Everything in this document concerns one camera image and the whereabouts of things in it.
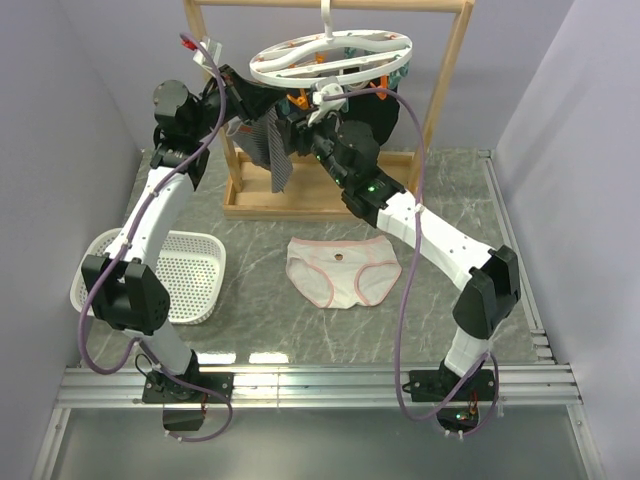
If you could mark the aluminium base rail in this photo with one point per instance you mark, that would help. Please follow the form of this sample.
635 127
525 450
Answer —
314 393

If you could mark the grey striped underwear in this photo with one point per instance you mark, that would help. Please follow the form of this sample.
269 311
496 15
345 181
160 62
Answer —
262 142

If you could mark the wooden hanging rack frame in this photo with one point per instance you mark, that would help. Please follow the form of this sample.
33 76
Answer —
310 195

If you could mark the teal clothes peg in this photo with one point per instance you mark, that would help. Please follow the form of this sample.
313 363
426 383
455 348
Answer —
397 76

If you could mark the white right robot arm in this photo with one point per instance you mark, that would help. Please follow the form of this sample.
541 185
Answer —
487 279

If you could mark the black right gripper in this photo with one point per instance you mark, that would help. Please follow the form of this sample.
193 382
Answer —
297 128

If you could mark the orange clothes peg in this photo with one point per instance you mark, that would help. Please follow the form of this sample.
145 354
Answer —
301 100
380 85

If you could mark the navy blue underwear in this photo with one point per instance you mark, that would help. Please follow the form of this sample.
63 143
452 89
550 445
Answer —
286 113

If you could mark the white perforated plastic basket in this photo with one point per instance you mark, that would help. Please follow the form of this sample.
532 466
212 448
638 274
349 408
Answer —
182 289

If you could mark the black underwear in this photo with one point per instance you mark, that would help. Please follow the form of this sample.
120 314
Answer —
380 114

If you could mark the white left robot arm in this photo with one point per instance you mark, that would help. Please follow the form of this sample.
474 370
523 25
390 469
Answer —
178 163

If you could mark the white pink-trimmed underwear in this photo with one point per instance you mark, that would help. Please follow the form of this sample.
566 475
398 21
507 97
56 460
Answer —
343 274

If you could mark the white oval clip hanger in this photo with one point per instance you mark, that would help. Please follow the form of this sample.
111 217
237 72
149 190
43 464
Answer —
346 57

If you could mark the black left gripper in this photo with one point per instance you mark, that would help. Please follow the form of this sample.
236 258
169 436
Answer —
248 100

